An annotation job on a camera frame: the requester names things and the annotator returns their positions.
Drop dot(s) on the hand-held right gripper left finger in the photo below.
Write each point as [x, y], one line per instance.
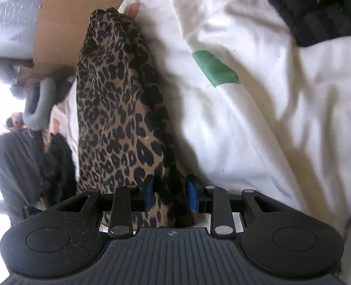
[148, 194]

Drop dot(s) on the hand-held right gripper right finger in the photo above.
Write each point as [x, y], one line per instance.
[192, 194]

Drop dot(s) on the leopard print garment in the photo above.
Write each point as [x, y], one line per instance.
[119, 118]

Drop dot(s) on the dark grey bag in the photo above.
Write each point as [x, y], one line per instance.
[15, 169]

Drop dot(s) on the grey neck pillow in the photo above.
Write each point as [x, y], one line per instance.
[40, 107]

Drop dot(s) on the brown cardboard box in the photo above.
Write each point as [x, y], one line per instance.
[59, 26]

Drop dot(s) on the grey fluffy cloth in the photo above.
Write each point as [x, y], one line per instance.
[3, 71]

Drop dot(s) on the silver plastic sheet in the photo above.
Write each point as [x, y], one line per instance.
[12, 14]

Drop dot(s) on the black cloth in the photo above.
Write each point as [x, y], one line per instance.
[318, 3]

